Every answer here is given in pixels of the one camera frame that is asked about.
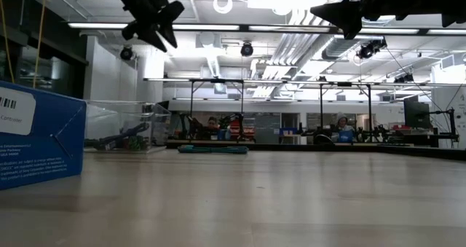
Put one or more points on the long overhead light bar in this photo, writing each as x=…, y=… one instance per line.
x=204, y=27

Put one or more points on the black ceiling camera cluster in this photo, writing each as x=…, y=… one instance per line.
x=369, y=49

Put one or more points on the teal tool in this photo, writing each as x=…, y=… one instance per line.
x=211, y=149

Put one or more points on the black computer monitor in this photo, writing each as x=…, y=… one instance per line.
x=416, y=114

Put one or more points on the black aluminium rig frame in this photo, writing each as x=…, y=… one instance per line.
x=364, y=148

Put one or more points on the blue storage bin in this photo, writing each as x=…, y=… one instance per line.
x=346, y=136

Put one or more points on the person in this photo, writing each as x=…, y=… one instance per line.
x=211, y=130
x=343, y=126

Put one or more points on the silver ventilation duct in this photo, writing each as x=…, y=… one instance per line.
x=338, y=46

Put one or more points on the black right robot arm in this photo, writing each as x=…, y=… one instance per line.
x=437, y=3

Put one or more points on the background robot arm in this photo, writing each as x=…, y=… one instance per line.
x=187, y=126
x=234, y=125

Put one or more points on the black background rig frame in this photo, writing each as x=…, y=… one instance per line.
x=191, y=108
x=369, y=108

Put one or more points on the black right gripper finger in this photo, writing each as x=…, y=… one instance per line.
x=336, y=15
x=336, y=6

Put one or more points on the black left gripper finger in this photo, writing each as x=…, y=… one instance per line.
x=156, y=35
x=168, y=30

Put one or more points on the blue controller retail box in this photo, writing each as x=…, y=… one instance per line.
x=43, y=156

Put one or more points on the clear plastic container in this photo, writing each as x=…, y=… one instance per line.
x=160, y=119

